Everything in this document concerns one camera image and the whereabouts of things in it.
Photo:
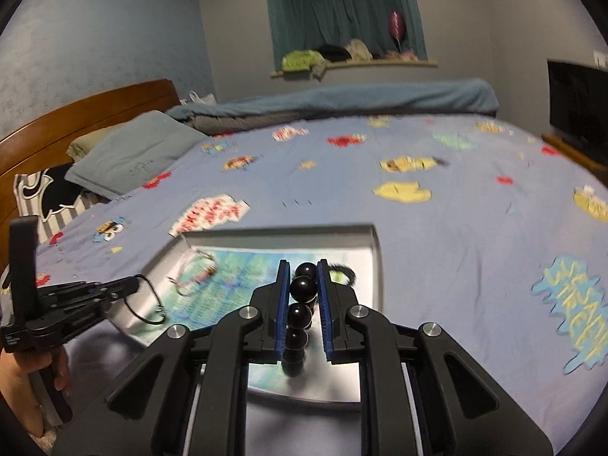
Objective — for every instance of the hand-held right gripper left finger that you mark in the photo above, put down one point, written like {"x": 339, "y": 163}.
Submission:
{"x": 283, "y": 304}

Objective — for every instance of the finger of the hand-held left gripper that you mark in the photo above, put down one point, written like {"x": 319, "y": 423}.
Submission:
{"x": 76, "y": 316}
{"x": 95, "y": 289}

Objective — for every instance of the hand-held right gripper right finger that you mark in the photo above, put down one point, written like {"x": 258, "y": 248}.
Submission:
{"x": 324, "y": 308}

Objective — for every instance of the grey cardboard tray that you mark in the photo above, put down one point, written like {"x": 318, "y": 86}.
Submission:
{"x": 266, "y": 242}

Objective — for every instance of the thin silver bangle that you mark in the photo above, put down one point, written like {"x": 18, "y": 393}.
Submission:
{"x": 158, "y": 302}

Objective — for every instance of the person's left hand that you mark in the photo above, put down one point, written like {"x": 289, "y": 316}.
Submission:
{"x": 19, "y": 389}

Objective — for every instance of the printed paper liner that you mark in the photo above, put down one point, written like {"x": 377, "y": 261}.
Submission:
{"x": 247, "y": 270}

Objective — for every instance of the striped black pillow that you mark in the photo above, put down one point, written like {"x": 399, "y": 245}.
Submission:
{"x": 52, "y": 194}

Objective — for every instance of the printed blue bed sheet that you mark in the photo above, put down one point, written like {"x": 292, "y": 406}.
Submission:
{"x": 427, "y": 270}

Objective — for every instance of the olive pillow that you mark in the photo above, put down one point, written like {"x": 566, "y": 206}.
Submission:
{"x": 88, "y": 142}

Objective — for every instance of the blue-grey pillow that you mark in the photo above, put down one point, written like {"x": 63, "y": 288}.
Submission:
{"x": 137, "y": 152}

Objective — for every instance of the wooden headboard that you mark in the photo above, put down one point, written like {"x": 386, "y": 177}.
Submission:
{"x": 95, "y": 104}

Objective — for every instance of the folded grey blanket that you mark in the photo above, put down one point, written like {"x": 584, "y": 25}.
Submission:
{"x": 228, "y": 121}

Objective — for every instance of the white cloth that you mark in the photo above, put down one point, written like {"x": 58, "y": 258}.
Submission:
{"x": 199, "y": 99}

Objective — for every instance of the folded blue blanket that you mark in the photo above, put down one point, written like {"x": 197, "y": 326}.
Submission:
{"x": 380, "y": 97}

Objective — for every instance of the green cloth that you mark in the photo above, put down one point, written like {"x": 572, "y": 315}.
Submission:
{"x": 299, "y": 60}

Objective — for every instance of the window sill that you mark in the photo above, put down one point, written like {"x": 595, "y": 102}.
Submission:
{"x": 380, "y": 65}

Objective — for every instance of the black cloth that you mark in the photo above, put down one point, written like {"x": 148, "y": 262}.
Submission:
{"x": 335, "y": 52}

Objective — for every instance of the beige cloth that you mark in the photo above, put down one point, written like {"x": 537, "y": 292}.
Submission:
{"x": 358, "y": 50}

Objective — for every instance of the pink cloth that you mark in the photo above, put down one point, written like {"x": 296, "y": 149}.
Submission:
{"x": 401, "y": 55}

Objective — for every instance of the wooden television stand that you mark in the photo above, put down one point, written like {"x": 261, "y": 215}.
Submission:
{"x": 570, "y": 152}

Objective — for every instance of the teal curtain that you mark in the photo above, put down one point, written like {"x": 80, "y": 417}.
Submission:
{"x": 342, "y": 4}

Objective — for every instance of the black television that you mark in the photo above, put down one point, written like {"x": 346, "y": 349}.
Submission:
{"x": 579, "y": 104}

